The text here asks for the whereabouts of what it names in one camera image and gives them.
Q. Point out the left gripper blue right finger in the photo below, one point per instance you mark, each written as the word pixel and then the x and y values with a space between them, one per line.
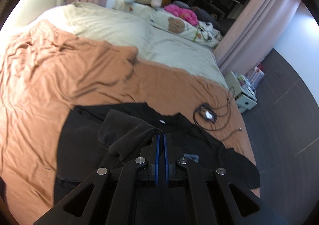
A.
pixel 170 162

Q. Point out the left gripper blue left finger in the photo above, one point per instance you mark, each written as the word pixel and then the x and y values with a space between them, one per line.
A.
pixel 154 159

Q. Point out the black long sleeve shirt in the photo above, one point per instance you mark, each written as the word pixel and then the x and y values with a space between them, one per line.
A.
pixel 110 135

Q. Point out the black white patterned cushion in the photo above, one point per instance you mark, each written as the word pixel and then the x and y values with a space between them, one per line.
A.
pixel 207 33

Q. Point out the bear print pillow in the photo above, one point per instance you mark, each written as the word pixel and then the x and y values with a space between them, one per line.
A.
pixel 163 20

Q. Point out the white bedside drawer cabinet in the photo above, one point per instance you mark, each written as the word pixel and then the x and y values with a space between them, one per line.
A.
pixel 243 93

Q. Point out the orange fleece blanket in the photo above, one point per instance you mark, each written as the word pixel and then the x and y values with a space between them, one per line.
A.
pixel 45 73

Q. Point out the pink curtain right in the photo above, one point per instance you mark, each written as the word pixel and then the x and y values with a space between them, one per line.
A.
pixel 254 34

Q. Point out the pink plush blanket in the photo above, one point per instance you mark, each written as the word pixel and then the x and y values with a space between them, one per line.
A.
pixel 185 14

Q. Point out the white charger adapter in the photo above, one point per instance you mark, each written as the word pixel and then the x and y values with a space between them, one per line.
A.
pixel 208 115

